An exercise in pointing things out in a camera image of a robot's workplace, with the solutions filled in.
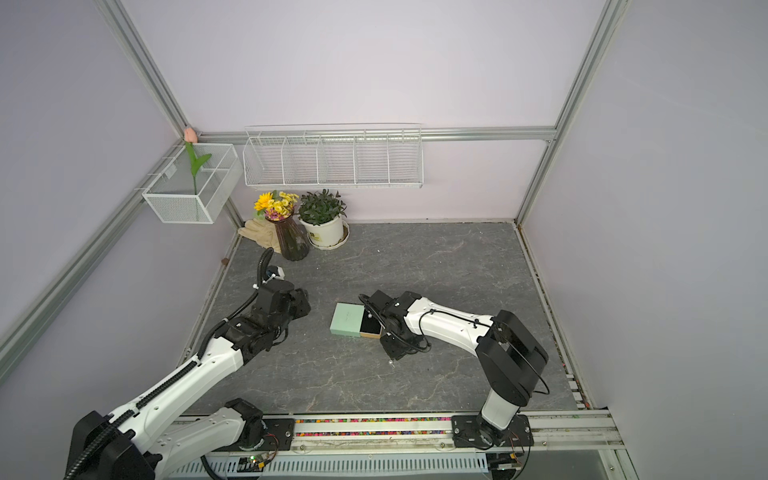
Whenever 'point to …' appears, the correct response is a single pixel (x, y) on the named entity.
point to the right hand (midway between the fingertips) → (399, 348)
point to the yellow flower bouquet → (276, 205)
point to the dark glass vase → (293, 239)
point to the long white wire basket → (334, 156)
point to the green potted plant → (321, 208)
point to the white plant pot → (329, 236)
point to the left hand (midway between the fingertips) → (301, 296)
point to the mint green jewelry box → (353, 320)
